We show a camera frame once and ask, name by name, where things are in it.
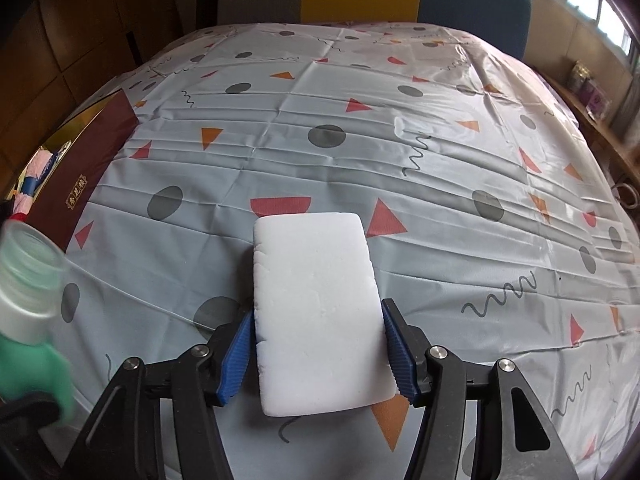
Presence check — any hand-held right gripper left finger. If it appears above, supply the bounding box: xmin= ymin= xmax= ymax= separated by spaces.
xmin=67 ymin=310 xmax=256 ymax=480

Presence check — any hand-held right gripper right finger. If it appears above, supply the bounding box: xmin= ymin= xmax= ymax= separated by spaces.
xmin=381 ymin=299 xmax=578 ymax=480

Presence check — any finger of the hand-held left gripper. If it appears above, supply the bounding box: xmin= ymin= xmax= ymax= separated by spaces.
xmin=0 ymin=393 xmax=67 ymax=436

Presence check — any green bottle white cap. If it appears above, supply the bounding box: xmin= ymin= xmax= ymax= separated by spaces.
xmin=0 ymin=220 xmax=78 ymax=428

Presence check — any white foam block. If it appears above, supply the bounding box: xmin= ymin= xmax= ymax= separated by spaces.
xmin=252 ymin=212 xmax=398 ymax=417

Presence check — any maroon gift box gold lining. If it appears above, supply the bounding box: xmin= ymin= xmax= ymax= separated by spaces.
xmin=10 ymin=89 xmax=140 ymax=251

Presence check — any pink towel with blue band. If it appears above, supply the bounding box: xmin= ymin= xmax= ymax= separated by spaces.
xmin=12 ymin=152 xmax=56 ymax=221

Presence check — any wooden side desk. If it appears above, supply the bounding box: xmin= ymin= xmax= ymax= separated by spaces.
xmin=542 ymin=72 xmax=640 ymax=186

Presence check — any small pale printed packet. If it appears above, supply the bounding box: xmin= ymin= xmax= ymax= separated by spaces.
xmin=567 ymin=60 xmax=593 ymax=92

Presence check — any long patterned curtain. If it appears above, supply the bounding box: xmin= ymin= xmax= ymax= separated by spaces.
xmin=612 ymin=60 xmax=640 ymax=146

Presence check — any wooden wardrobe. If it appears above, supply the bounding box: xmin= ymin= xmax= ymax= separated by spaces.
xmin=0 ymin=0 xmax=201 ymax=161

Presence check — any barred window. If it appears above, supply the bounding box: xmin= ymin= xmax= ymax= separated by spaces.
xmin=520 ymin=0 xmax=640 ymax=61

